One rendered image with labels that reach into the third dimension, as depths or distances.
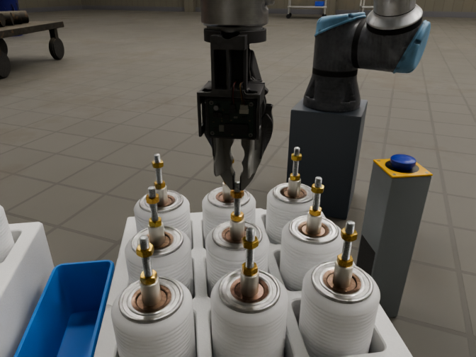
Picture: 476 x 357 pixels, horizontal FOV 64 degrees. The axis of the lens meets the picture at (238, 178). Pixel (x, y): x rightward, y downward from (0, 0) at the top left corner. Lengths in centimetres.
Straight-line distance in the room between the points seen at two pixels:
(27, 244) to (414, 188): 67
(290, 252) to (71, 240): 66
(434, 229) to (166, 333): 86
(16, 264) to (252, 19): 54
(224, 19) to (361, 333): 39
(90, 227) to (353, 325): 80
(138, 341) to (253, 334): 13
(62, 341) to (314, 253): 50
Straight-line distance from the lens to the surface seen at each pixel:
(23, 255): 76
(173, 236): 58
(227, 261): 55
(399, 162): 68
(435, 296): 95
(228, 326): 48
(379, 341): 57
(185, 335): 49
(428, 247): 109
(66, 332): 84
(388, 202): 68
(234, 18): 43
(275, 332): 49
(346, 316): 49
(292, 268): 60
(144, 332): 46
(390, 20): 94
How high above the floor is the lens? 58
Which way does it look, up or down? 26 degrees down
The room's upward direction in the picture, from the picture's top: straight up
